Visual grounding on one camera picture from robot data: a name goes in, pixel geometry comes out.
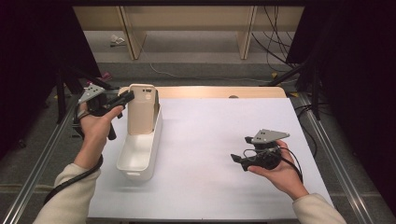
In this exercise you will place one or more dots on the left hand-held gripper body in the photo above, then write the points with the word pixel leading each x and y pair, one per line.
pixel 91 92

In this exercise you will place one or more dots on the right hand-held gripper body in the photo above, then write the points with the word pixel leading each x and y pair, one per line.
pixel 269 135

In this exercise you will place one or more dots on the peach phone case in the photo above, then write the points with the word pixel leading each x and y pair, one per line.
pixel 141 115

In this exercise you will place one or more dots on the white plastic storage box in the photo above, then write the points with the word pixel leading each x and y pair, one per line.
pixel 137 155

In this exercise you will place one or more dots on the person's left hand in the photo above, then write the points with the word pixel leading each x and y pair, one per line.
pixel 93 130

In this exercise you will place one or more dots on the person's right hand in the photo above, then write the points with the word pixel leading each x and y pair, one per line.
pixel 283 177

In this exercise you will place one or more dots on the pink object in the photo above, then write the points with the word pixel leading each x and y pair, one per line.
pixel 106 75

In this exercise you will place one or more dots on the black metal stand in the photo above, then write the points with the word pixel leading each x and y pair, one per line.
pixel 316 93
pixel 60 96

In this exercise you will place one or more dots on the white table sheet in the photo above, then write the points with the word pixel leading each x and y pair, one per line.
pixel 202 199

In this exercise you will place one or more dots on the crumpled white paper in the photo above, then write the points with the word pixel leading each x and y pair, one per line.
pixel 116 39

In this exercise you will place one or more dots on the wooden table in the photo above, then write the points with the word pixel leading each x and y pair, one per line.
pixel 202 92

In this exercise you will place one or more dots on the dark curtain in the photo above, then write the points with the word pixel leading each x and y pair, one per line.
pixel 358 62
pixel 31 46

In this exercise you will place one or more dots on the light wooden shelf unit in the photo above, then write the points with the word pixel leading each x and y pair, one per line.
pixel 186 18

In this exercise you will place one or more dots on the metal floor rail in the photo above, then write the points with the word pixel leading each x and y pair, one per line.
pixel 337 161
pixel 39 168

